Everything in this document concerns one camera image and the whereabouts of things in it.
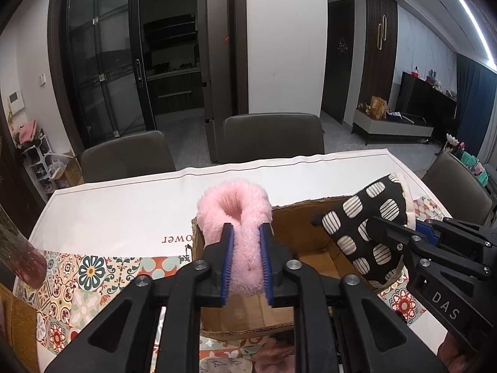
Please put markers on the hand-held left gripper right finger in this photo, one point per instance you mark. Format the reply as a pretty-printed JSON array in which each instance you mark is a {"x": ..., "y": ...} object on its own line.
[{"x": 268, "y": 266}]

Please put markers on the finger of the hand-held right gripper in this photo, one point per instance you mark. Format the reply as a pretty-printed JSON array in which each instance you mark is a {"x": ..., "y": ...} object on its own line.
[
  {"x": 466, "y": 233},
  {"x": 400, "y": 237}
]

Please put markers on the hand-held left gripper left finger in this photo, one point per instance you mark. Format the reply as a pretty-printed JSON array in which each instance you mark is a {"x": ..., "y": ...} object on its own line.
[{"x": 227, "y": 264}]

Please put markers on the black white-dotted oven mitt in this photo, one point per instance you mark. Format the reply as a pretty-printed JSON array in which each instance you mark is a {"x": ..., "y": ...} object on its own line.
[{"x": 372, "y": 209}]

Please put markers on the pink fluffy slipper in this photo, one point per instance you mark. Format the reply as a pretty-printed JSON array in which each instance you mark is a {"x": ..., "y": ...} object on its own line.
[{"x": 233, "y": 209}]

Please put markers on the brown cardboard box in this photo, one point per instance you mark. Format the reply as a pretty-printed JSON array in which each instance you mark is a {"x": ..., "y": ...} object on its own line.
[{"x": 303, "y": 221}]

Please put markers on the grey leather dining chair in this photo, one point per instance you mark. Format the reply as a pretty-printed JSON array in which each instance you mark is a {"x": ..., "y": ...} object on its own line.
[
  {"x": 271, "y": 136},
  {"x": 458, "y": 186},
  {"x": 128, "y": 155}
]

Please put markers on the shelf with colourful items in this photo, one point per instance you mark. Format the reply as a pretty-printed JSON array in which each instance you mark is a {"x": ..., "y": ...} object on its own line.
[{"x": 471, "y": 163}]

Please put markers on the dusky pink fluffy cloth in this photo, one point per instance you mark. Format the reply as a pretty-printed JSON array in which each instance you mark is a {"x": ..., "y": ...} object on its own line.
[{"x": 277, "y": 353}]

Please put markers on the white television stand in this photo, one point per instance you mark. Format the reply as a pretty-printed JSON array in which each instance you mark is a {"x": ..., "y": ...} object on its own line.
[{"x": 388, "y": 126}]

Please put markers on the white table cover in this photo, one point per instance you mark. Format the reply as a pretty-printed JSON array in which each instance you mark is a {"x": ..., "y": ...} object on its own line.
[{"x": 124, "y": 209}]

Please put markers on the yellow paper bag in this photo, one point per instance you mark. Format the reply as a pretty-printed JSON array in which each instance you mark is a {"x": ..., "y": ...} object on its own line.
[{"x": 378, "y": 108}]

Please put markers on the patterned floral table mat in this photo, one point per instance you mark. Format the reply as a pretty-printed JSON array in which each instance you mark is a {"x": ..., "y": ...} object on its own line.
[{"x": 97, "y": 272}]

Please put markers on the dark blue curtain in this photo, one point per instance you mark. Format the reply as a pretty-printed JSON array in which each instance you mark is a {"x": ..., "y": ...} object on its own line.
[{"x": 473, "y": 101}]

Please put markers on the black television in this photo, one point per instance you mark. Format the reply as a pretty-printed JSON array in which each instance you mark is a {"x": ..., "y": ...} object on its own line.
[{"x": 427, "y": 99}]

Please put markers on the dark wooden door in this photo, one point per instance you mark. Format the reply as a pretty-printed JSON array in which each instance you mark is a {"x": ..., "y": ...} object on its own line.
[{"x": 337, "y": 62}]

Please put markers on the grey refrigerator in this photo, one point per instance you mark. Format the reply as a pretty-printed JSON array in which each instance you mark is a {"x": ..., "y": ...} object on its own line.
[{"x": 221, "y": 66}]

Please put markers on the blurred reddish brown object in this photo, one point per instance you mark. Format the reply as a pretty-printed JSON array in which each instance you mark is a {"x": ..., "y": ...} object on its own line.
[{"x": 27, "y": 260}]

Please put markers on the cluttered storage rack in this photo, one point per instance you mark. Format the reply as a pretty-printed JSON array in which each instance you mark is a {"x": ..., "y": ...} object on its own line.
[{"x": 46, "y": 163}]

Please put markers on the mustard yellow cloth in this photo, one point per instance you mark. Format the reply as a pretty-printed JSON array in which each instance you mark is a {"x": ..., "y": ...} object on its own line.
[{"x": 17, "y": 326}]

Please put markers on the ceiling light strip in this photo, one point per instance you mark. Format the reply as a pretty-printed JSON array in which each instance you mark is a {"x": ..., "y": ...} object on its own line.
[{"x": 466, "y": 11}]

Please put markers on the black range hood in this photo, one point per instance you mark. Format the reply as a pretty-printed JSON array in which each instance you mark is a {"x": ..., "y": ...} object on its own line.
[{"x": 169, "y": 31}]

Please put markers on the pink plush toy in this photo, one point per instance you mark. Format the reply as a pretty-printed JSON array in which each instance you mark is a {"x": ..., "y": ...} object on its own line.
[{"x": 26, "y": 132}]

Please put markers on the dark glass sliding door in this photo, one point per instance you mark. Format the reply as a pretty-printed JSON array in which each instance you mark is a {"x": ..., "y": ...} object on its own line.
[{"x": 101, "y": 46}]

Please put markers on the white intercom panel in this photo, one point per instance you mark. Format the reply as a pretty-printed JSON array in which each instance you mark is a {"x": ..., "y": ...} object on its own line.
[{"x": 15, "y": 101}]

